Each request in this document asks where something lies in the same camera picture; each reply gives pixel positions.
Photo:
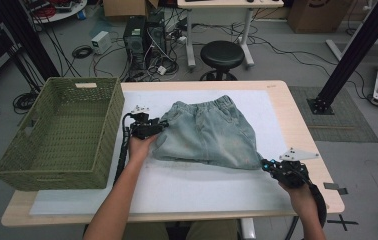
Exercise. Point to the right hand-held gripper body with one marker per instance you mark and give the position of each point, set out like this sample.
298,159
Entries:
292,173

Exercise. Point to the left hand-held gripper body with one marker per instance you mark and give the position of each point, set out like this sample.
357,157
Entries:
142,126

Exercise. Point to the light blue denim shorts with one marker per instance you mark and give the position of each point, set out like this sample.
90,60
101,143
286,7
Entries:
207,133

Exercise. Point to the green woven basket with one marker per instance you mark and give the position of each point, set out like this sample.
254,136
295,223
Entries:
63,140

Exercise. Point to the person's left hand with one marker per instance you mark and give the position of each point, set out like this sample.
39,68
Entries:
142,148

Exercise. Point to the person's right hand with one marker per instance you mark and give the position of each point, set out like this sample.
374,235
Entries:
302,200

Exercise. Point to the black tape strip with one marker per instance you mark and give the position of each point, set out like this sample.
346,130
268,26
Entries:
335,187

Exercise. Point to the white power adapter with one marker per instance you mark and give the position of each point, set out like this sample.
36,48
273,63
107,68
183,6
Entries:
161,70

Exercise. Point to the grey floor mat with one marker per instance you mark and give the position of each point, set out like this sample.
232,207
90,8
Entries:
343,130

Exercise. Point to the white foam mat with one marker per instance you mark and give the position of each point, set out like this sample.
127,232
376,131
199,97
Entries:
193,190

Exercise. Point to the black tape cross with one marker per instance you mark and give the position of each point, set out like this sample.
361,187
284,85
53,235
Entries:
342,222

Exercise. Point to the black computer tower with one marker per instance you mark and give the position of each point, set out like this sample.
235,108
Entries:
133,43

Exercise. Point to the person's legs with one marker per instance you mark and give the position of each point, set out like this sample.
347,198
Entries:
210,231

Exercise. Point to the dark computer tower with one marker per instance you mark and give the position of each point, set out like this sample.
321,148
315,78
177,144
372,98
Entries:
157,33

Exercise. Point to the black round stool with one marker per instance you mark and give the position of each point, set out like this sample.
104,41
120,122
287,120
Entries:
222,55

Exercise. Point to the small white box device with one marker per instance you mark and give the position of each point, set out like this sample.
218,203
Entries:
101,41

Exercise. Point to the small cardboard box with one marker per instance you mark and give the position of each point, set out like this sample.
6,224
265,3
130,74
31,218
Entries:
127,7

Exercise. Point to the round white table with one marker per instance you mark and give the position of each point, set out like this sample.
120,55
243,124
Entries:
67,15

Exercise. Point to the white desk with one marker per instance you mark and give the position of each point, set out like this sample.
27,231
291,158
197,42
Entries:
230,3

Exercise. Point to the large cardboard box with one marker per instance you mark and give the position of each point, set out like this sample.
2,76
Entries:
320,15

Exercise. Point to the black frame post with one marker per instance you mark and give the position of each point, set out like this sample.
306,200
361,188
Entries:
33,46
353,53

